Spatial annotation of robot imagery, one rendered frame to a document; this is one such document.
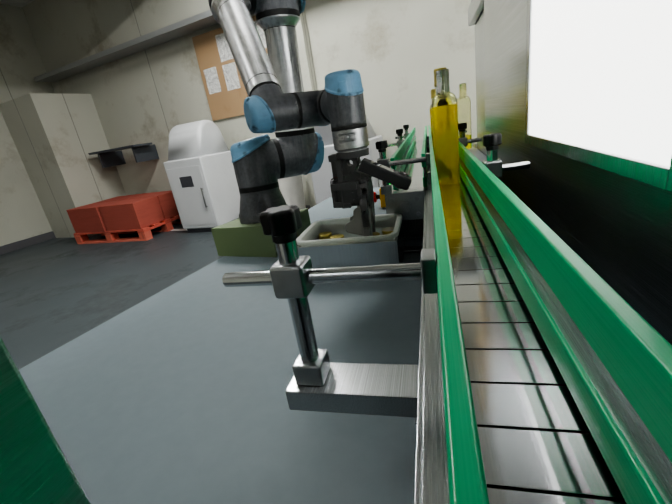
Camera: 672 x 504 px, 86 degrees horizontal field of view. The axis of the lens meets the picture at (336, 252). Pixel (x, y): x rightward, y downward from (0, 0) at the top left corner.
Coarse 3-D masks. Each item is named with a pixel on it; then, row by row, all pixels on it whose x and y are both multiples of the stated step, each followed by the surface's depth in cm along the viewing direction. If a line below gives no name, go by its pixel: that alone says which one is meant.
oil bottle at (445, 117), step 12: (444, 96) 82; (432, 108) 84; (444, 108) 83; (456, 108) 82; (444, 120) 84; (456, 120) 83; (444, 132) 85; (456, 132) 84; (444, 144) 86; (456, 144) 85; (444, 156) 87; (456, 156) 86; (444, 168) 88; (456, 168) 87; (444, 180) 89; (456, 180) 88
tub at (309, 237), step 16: (320, 224) 90; (336, 224) 90; (384, 224) 87; (400, 224) 78; (304, 240) 80; (320, 240) 75; (336, 240) 74; (352, 240) 73; (368, 240) 72; (384, 240) 72
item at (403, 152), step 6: (414, 132) 223; (408, 138) 154; (414, 138) 223; (402, 144) 122; (408, 144) 151; (396, 150) 105; (402, 150) 116; (408, 150) 154; (396, 156) 94; (402, 156) 115; (408, 156) 146; (396, 168) 96; (402, 168) 112
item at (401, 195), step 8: (392, 192) 88; (400, 192) 87; (408, 192) 86; (416, 192) 85; (424, 192) 87; (392, 200) 87; (400, 200) 87; (408, 200) 87; (416, 200) 86; (392, 208) 88; (400, 208) 87; (408, 208) 87; (416, 208) 87; (408, 216) 88; (416, 216) 88
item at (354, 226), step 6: (354, 210) 79; (360, 210) 78; (354, 216) 79; (360, 216) 79; (348, 222) 80; (354, 222) 79; (360, 222) 79; (348, 228) 80; (354, 228) 80; (360, 228) 79; (366, 228) 78; (360, 234) 80; (366, 234) 79; (372, 234) 80
